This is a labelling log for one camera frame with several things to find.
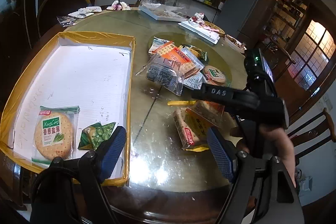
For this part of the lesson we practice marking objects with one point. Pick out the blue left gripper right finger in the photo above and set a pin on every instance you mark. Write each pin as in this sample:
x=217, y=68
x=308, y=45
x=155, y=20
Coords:
x=224, y=153

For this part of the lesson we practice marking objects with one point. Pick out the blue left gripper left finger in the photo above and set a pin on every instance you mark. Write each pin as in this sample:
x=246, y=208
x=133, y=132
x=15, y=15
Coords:
x=109, y=151

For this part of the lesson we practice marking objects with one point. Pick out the green pea snack packet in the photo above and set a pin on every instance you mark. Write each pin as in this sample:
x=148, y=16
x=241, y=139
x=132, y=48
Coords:
x=93, y=135

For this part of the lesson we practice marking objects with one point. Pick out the yellow-wrapped cracker stack pack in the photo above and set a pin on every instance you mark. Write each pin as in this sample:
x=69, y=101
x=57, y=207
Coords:
x=191, y=139

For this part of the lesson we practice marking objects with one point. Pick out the round green-label cracker pack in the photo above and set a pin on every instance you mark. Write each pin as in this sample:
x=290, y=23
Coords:
x=55, y=134

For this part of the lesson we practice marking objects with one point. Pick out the yellow biscuit packet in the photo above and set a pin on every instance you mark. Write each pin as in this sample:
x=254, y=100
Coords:
x=200, y=54

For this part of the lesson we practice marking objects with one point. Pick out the orange soda cracker pack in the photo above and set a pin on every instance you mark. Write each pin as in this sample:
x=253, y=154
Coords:
x=204, y=115
x=187, y=64

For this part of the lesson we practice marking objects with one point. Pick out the white landscape-print snack bag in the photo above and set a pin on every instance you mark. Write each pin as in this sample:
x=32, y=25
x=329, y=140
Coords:
x=156, y=43

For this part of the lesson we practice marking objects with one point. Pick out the silver white-text snack packet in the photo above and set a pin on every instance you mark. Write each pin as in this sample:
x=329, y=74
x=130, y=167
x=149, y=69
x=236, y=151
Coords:
x=195, y=81

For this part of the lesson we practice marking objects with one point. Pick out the person's right hand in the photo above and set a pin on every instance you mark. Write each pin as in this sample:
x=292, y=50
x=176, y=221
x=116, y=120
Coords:
x=277, y=137

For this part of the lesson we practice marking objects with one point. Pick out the wooden chair right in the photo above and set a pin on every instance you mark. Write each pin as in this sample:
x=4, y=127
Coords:
x=323, y=126

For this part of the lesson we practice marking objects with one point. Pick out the yellow-taped white cardboard tray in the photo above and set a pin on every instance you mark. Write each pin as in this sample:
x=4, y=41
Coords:
x=91, y=70

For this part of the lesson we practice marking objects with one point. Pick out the golden lazy susan turntable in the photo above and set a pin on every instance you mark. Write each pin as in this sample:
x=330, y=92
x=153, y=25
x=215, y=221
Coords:
x=188, y=39

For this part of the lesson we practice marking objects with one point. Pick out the bowl with food scraps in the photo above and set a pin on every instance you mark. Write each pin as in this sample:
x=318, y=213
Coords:
x=235, y=44

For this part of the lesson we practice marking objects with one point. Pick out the white flat box right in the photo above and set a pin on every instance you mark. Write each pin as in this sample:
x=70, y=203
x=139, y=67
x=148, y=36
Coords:
x=209, y=36

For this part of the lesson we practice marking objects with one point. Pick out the clear plastic wrapper on table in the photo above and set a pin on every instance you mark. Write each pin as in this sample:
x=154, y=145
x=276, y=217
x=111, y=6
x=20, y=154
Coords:
x=67, y=21

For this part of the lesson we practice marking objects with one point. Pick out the white napkin pile left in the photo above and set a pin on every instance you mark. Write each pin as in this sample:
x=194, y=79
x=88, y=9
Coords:
x=85, y=12

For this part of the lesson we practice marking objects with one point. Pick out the crumpled tissue with spoon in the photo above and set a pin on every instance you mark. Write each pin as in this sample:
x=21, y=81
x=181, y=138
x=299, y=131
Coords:
x=117, y=5

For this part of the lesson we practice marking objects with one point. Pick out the white food tray far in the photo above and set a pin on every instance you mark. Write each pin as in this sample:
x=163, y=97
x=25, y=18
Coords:
x=162, y=12

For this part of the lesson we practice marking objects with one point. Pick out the grey refrigerator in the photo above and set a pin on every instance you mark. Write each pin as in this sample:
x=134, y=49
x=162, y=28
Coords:
x=244, y=19

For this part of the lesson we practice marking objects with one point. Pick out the round-back wooden chair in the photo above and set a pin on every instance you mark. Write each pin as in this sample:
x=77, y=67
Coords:
x=48, y=10

